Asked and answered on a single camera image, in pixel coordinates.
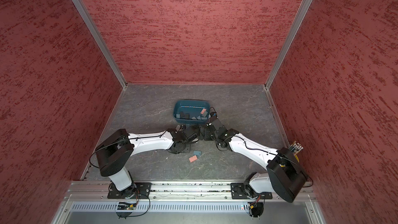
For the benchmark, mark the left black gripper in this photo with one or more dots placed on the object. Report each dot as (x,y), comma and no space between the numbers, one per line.
(187,150)

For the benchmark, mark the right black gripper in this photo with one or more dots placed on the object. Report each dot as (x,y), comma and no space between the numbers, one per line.
(206,134)

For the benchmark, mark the blue eraser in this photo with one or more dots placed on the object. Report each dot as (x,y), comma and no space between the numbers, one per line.
(197,153)

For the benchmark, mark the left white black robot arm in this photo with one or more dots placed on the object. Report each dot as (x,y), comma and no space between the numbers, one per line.
(113,154)

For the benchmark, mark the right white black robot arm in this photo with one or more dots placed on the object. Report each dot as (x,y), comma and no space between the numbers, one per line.
(284,175)

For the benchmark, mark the teal plastic storage box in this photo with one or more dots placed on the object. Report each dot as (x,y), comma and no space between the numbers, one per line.
(184,110)

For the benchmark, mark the yellow pencil cup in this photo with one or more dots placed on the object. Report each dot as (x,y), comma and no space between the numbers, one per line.
(296,148)

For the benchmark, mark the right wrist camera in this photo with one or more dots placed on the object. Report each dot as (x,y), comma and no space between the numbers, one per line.
(215,125)

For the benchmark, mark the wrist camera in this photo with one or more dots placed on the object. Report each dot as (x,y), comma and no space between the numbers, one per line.
(191,134)
(215,125)

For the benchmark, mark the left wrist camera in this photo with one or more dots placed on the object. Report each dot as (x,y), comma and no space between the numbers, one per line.
(191,134)

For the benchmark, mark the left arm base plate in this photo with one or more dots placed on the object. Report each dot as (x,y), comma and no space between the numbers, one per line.
(135,191)

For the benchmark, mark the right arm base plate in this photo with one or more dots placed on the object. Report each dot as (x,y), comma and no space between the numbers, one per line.
(243,192)

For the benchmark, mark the aluminium front rail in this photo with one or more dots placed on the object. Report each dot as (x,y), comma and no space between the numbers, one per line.
(161,191)

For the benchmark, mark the perforated cable tray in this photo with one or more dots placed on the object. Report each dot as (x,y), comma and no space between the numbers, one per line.
(161,207)

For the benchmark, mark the right aluminium corner post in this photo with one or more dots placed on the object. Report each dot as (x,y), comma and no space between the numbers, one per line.
(297,21)

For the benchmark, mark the aluminium corner post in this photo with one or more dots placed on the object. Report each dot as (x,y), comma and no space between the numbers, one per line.
(297,21)
(85,15)

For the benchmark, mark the left aluminium corner post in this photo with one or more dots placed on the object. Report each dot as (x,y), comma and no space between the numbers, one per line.
(85,15)

